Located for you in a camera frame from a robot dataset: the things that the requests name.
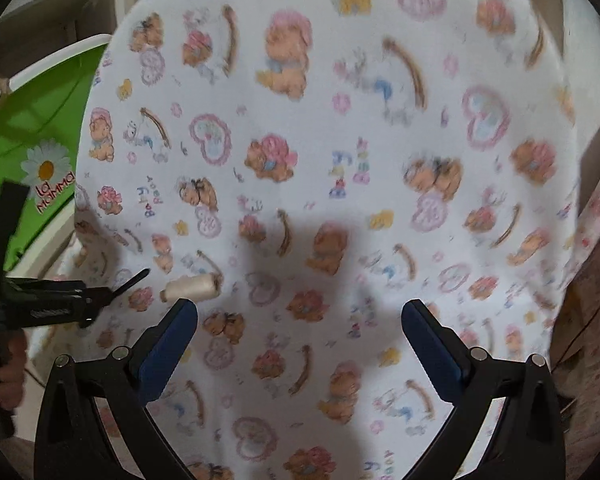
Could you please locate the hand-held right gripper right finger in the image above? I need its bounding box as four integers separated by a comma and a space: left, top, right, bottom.
401, 298, 567, 480

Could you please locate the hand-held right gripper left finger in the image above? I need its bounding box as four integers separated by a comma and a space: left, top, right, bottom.
34, 297, 199, 480

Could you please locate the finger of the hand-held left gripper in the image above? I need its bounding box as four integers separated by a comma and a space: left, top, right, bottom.
76, 284, 113, 329

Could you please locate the cream thread spool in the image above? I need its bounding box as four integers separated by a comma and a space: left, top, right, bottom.
160, 272, 224, 307

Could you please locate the green plastic bin daisy print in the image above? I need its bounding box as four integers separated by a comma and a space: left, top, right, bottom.
0, 34, 113, 272

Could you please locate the person's left hand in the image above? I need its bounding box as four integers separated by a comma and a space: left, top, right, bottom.
0, 332, 29, 414

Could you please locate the white bear printed cloth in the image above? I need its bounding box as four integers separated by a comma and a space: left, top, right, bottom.
54, 0, 588, 480

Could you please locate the floral printed cloth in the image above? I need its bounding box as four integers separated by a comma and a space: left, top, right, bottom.
550, 105, 600, 480

